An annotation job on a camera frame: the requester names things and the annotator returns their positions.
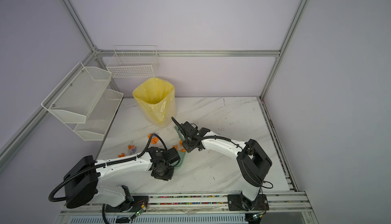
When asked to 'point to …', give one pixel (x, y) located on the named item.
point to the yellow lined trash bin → (156, 98)
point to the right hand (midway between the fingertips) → (187, 143)
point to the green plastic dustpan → (177, 164)
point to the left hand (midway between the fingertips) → (165, 179)
